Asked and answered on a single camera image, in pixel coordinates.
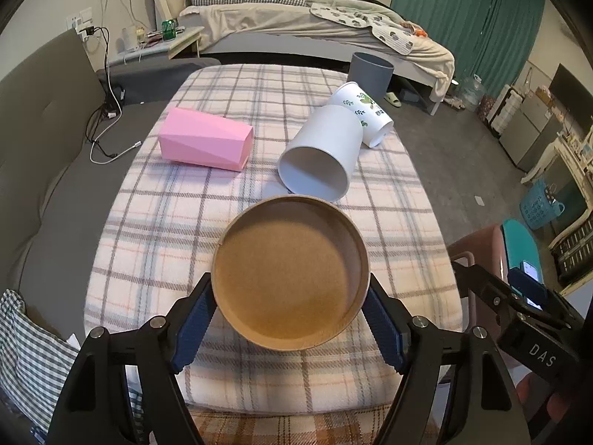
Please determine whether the pink faceted cup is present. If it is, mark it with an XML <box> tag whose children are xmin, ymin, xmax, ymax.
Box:
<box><xmin>158</xmin><ymin>108</ymin><xmax>254</xmax><ymax>172</ymax></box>

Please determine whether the patterned white blanket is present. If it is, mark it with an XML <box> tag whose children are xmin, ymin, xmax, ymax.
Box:
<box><xmin>309</xmin><ymin>3</ymin><xmax>415</xmax><ymax>56</ymax></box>

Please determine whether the black television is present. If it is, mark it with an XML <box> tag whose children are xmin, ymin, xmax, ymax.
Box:
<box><xmin>549</xmin><ymin>63</ymin><xmax>593</xmax><ymax>134</ymax></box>

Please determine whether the white jar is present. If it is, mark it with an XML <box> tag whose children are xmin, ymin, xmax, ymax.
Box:
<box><xmin>122</xmin><ymin>25</ymin><xmax>139</xmax><ymax>52</ymax></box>

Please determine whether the large water bottle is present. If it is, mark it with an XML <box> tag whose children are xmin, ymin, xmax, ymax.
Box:
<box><xmin>459</xmin><ymin>75</ymin><xmax>486</xmax><ymax>112</ymax></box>

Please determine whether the grey waste bin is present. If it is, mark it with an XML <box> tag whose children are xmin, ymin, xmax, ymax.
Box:
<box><xmin>348</xmin><ymin>52</ymin><xmax>394</xmax><ymax>102</ymax></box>

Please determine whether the teal chair cushion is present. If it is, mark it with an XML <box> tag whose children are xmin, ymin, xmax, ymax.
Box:
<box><xmin>501</xmin><ymin>219</ymin><xmax>544</xmax><ymax>284</ymax></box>

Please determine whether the green soda bottle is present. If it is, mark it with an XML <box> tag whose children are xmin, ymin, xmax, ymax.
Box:
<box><xmin>161</xmin><ymin>19</ymin><xmax>178</xmax><ymax>41</ymax></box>

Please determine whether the bed with beige sheets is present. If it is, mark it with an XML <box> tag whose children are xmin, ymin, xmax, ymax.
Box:
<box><xmin>154</xmin><ymin>0</ymin><xmax>455</xmax><ymax>113</ymax></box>

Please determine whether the plaid blanket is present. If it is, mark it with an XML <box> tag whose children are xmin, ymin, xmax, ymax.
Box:
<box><xmin>83</xmin><ymin>65</ymin><xmax>461</xmax><ymax>414</ymax></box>

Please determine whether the plain white paper cup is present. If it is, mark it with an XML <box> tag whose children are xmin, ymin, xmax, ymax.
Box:
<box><xmin>277</xmin><ymin>105</ymin><xmax>363</xmax><ymax>202</ymax></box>

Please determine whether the brown chair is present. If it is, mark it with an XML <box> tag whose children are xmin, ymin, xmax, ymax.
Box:
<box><xmin>447</xmin><ymin>224</ymin><xmax>508</xmax><ymax>281</ymax></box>

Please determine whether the brown cork-bottom cup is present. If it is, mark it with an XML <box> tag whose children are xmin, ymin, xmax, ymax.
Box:
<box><xmin>211</xmin><ymin>195</ymin><xmax>371</xmax><ymax>352</ymax></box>

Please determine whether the grey sofa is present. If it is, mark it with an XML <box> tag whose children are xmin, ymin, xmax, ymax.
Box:
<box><xmin>1</xmin><ymin>31</ymin><xmax>212</xmax><ymax>338</ymax></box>

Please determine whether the wall power outlet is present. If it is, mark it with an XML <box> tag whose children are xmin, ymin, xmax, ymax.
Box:
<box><xmin>65</xmin><ymin>7</ymin><xmax>93</xmax><ymax>33</ymax></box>

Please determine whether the black power cable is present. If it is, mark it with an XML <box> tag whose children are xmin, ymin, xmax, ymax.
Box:
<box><xmin>80</xmin><ymin>25</ymin><xmax>126</xmax><ymax>159</ymax></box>

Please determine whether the white bedside table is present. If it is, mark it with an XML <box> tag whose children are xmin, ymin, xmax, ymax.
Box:
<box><xmin>110</xmin><ymin>26</ymin><xmax>204</xmax><ymax>65</ymax></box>

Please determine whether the blue plastic basket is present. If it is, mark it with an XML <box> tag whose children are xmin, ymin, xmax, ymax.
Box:
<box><xmin>520</xmin><ymin>178</ymin><xmax>566</xmax><ymax>230</ymax></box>

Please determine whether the green curtain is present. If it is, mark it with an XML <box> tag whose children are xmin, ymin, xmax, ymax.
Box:
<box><xmin>391</xmin><ymin>0</ymin><xmax>546</xmax><ymax>96</ymax></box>

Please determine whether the white cup with green leaves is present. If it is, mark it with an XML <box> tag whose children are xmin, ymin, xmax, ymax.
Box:
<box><xmin>328</xmin><ymin>82</ymin><xmax>394</xmax><ymax>149</ymax></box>

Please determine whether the white charging cable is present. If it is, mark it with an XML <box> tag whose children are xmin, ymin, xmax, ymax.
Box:
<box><xmin>88</xmin><ymin>0</ymin><xmax>143</xmax><ymax>166</ymax></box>

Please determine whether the checked green white cloth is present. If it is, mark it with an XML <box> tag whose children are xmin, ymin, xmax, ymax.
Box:
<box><xmin>0</xmin><ymin>288</ymin><xmax>145</xmax><ymax>441</ymax></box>

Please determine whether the green slipper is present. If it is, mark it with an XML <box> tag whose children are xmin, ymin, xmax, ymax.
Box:
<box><xmin>384</xmin><ymin>92</ymin><xmax>402</xmax><ymax>108</ymax></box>

